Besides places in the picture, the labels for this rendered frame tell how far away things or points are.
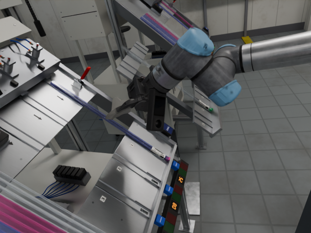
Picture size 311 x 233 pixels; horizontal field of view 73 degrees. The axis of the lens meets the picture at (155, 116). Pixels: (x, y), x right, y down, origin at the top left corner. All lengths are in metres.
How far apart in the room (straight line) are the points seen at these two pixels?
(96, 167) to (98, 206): 0.43
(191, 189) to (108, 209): 1.02
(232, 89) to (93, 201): 0.47
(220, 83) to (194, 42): 0.11
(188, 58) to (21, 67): 0.51
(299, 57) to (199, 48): 0.24
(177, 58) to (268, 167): 1.40
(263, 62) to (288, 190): 1.20
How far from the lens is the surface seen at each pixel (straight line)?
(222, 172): 1.71
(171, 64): 0.52
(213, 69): 0.51
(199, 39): 0.49
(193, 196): 1.58
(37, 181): 1.18
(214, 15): 4.27
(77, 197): 0.99
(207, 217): 1.51
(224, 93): 0.52
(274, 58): 0.61
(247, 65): 0.62
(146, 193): 0.73
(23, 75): 0.76
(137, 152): 0.78
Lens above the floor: 1.32
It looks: 34 degrees down
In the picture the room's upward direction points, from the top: 13 degrees counter-clockwise
